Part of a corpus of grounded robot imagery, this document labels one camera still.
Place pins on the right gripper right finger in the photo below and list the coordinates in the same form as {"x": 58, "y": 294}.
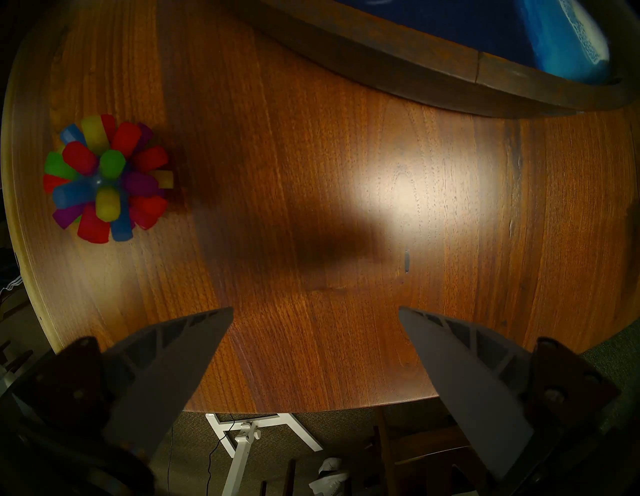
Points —
{"x": 465, "y": 380}

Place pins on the multicolour spiky ball toy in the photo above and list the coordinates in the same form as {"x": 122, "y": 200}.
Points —
{"x": 107, "y": 175}

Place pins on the white metal stand frame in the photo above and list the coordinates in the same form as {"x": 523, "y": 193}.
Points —
{"x": 245, "y": 440}

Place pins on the green upholstered dining chair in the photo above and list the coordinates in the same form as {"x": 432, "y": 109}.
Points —
{"x": 620, "y": 360}

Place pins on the round wooden ocean resin tray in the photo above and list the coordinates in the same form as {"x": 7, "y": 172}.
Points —
{"x": 425, "y": 65}

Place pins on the white sneaker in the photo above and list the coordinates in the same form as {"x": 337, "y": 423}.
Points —
{"x": 330, "y": 475}

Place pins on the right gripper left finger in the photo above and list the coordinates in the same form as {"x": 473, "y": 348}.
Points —
{"x": 160, "y": 380}

